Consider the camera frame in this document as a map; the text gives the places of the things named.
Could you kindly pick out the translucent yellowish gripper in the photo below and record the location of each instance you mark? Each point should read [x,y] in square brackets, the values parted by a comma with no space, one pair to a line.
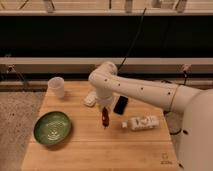
[106,106]

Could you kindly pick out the red chili pepper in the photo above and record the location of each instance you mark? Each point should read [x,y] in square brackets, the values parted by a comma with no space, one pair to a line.
[105,118]

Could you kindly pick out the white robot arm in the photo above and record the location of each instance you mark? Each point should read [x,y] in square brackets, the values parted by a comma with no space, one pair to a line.
[196,140]

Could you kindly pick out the black smartphone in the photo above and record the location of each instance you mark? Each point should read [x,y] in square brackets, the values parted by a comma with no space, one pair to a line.
[120,105]

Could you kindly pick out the white plastic bottle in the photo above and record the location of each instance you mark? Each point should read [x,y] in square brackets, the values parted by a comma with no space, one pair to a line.
[141,123]

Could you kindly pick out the wooden cutting board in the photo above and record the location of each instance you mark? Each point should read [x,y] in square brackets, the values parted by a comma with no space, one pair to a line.
[91,147]

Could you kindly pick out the translucent plastic cup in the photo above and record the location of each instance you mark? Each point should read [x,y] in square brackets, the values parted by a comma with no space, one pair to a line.
[56,85]

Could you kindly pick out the green bowl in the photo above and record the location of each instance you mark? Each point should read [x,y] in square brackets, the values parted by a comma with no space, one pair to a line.
[52,128]

